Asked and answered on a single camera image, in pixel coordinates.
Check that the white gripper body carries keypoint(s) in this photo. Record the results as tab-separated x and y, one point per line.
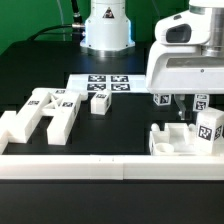
182	70

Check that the white chair seat plate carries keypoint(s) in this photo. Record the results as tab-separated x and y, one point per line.
176	139

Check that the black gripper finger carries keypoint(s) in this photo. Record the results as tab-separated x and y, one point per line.
179	100

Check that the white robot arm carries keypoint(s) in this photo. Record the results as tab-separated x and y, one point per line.
202	25

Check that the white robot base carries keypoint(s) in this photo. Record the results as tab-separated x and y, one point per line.
107	29

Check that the white fiducial marker sheet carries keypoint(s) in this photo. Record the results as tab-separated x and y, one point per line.
116	83

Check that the white U-shaped fence frame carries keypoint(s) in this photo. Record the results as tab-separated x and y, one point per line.
104	167

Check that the white chair back piece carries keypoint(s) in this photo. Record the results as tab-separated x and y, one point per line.
60	104

